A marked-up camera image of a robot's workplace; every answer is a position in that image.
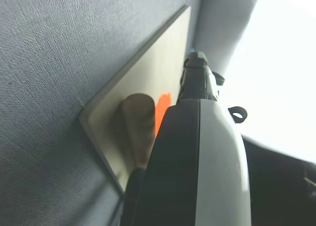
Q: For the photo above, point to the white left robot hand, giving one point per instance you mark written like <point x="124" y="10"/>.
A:
<point x="185" y="174"/>

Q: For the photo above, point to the wooden rolling pin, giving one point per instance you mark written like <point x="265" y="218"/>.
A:
<point x="138" y="117"/>

